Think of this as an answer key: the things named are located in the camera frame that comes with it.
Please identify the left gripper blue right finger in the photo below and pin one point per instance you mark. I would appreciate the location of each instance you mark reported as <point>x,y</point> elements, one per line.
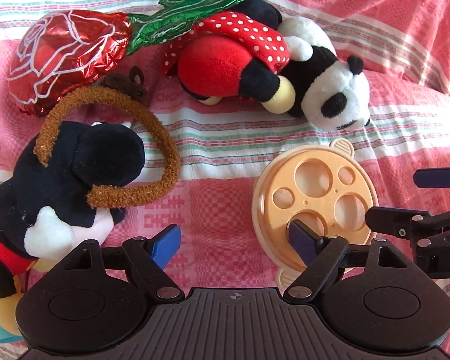
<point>306,242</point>

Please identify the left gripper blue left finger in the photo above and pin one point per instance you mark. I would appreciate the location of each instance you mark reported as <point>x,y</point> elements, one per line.
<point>164,245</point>

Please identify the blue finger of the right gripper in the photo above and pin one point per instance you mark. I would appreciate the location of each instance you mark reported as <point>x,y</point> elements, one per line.
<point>432,177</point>
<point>391,220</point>

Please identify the beige round plastic lid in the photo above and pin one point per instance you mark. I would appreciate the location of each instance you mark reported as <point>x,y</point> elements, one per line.
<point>324,187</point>

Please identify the mickey mouse plush toy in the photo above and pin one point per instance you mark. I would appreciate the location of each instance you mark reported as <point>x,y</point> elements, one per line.
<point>44,214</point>

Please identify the brown fuzzy headband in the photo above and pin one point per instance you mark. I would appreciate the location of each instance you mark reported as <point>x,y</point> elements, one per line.
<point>110,156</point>

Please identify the pink patterned bed sheet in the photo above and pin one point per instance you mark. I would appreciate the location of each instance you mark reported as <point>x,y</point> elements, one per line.
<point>405,45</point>

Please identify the minnie mouse plush toy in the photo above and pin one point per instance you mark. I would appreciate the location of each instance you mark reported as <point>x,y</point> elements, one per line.
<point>289,65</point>

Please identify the red rose foil balloon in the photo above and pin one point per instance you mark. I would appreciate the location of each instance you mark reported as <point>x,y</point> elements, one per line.
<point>66,49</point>

